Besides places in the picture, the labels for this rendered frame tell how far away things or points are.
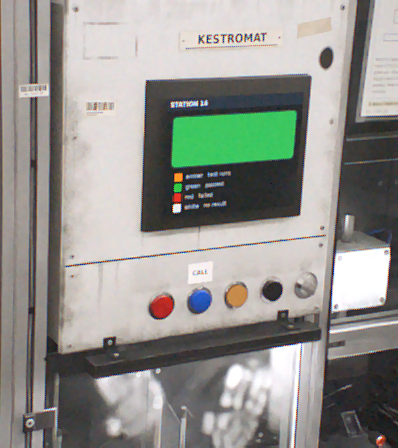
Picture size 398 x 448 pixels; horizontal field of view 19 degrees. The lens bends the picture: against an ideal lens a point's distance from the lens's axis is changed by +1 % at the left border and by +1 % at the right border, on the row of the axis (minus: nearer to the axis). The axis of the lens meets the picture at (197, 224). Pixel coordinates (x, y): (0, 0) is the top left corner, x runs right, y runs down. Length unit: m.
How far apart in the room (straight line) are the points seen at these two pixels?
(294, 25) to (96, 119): 0.31
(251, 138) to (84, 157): 0.24
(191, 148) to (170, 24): 0.16
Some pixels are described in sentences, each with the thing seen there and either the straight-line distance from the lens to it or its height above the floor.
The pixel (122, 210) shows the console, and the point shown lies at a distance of 1.52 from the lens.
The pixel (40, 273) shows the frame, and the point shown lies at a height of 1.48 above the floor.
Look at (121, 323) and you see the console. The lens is 1.57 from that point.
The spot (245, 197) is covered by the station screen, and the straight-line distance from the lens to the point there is 1.59.
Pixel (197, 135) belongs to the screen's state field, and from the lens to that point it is 1.52.
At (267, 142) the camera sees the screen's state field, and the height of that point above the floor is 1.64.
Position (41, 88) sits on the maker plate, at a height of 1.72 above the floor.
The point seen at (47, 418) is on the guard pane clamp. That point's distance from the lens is 1.59.
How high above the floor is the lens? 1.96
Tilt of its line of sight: 16 degrees down
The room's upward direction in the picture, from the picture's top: 3 degrees clockwise
